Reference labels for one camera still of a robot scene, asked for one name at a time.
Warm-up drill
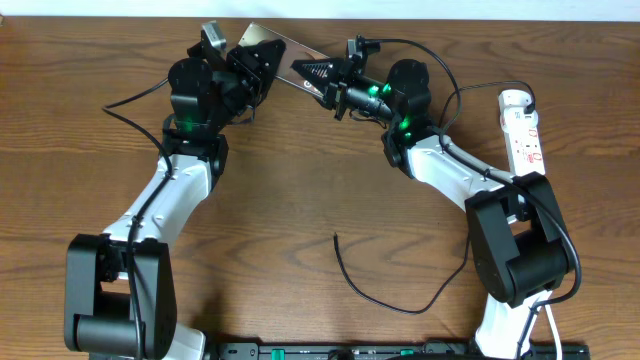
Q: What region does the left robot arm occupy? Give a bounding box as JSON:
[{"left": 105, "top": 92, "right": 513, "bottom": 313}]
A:
[{"left": 64, "top": 38, "right": 286, "bottom": 359}]

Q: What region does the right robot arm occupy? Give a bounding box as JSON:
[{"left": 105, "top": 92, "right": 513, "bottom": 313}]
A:
[{"left": 291, "top": 54, "right": 582, "bottom": 359}]

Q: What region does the white USB charger plug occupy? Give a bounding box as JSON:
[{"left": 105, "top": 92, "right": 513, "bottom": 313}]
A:
[{"left": 498, "top": 89, "right": 532, "bottom": 111}]

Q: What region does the white power strip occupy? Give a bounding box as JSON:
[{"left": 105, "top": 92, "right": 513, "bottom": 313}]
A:
[{"left": 500, "top": 107, "right": 546, "bottom": 176}]

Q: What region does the black USB charging cable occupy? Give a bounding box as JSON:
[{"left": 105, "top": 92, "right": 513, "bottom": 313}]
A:
[{"left": 333, "top": 80, "right": 537, "bottom": 316}]

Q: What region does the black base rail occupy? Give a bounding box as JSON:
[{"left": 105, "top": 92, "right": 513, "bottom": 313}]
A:
[{"left": 204, "top": 341, "right": 591, "bottom": 360}]

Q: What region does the white power strip cord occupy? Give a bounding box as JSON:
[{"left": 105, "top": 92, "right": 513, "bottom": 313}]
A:
[{"left": 543, "top": 302, "right": 564, "bottom": 360}]

